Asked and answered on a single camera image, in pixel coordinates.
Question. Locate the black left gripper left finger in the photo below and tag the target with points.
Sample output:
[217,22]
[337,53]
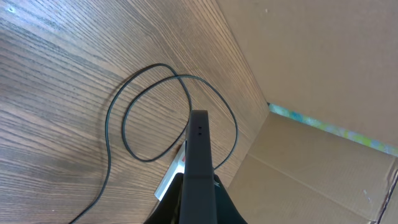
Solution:
[168,210]

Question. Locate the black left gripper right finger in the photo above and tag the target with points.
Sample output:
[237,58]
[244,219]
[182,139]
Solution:
[225,210]

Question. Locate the white power strip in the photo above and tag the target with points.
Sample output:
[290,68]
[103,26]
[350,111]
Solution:
[177,166]

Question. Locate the black samsung smartphone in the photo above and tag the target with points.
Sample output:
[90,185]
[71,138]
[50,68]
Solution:
[198,192]

